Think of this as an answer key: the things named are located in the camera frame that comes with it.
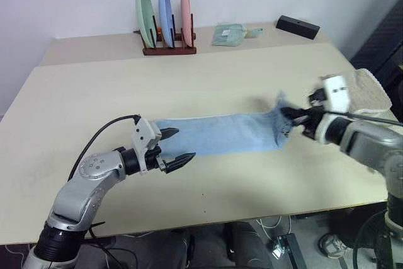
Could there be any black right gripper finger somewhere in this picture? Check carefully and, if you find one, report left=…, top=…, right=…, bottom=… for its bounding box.
left=279, top=106, right=304, bottom=118
left=281, top=117, right=308, bottom=137

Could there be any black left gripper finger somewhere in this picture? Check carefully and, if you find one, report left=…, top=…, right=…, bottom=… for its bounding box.
left=164, top=152, right=197, bottom=175
left=160, top=127, right=180, bottom=142

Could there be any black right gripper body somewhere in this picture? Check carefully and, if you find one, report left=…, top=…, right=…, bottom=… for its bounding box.
left=297, top=88, right=327, bottom=140

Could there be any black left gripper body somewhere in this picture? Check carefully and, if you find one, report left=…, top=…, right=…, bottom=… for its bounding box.
left=144, top=144, right=168, bottom=174

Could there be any light blue towel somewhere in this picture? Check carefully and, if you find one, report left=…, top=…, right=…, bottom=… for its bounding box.
left=150, top=89, right=297, bottom=157

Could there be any white terry towel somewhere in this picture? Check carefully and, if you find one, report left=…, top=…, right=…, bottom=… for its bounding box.
left=344, top=67, right=393, bottom=116

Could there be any dark wooden plate rack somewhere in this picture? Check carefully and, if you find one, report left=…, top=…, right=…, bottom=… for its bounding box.
left=132, top=13, right=198, bottom=57

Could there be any black rectangular box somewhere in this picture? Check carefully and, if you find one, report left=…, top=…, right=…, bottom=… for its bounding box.
left=276, top=14, right=321, bottom=41

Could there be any small teal and yellow item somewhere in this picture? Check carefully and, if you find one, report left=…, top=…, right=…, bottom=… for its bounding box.
left=244, top=27, right=264, bottom=39

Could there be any green dustpan with brush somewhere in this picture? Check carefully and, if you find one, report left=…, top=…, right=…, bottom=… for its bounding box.
left=210, top=22, right=247, bottom=47

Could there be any black textured panel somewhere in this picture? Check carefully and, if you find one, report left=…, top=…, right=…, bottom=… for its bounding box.
left=349, top=0, right=403, bottom=95

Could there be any dark rounded shape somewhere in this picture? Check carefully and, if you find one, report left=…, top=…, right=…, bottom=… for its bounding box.
left=225, top=220, right=274, bottom=269

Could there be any pink plate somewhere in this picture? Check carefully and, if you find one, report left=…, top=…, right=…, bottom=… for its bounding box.
left=180, top=0, right=193, bottom=48

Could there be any green plate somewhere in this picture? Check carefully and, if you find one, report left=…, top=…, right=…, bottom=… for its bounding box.
left=135, top=0, right=157, bottom=49

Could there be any blue plate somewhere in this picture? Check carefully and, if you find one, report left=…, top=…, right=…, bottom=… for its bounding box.
left=157, top=0, right=175, bottom=48

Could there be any white sneaker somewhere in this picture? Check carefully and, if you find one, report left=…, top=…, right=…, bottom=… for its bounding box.
left=318, top=233, right=351, bottom=259

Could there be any black table leg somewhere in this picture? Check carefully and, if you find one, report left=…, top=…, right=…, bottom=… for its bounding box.
left=276, top=232, right=308, bottom=269

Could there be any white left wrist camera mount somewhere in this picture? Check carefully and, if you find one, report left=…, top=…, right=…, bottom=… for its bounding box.
left=130, top=117, right=164, bottom=175

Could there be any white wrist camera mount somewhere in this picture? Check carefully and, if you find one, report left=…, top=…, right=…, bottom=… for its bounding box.
left=130, top=117, right=164, bottom=175
left=314, top=74, right=351, bottom=146

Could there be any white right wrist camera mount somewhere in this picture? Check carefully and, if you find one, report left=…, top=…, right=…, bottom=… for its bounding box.
left=314, top=74, right=351, bottom=146

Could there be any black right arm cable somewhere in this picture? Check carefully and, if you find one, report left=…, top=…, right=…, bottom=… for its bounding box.
left=324, top=110, right=403, bottom=125

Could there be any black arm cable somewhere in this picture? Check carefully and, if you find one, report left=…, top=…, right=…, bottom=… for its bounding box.
left=67, top=113, right=142, bottom=183
left=324, top=110, right=403, bottom=125

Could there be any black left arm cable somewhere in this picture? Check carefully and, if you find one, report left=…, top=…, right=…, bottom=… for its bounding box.
left=67, top=113, right=142, bottom=183

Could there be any white floor cable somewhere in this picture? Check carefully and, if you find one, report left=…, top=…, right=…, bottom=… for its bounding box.
left=257, top=216, right=294, bottom=239

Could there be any black cable loop under table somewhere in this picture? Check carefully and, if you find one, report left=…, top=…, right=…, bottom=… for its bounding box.
left=351, top=211, right=393, bottom=269

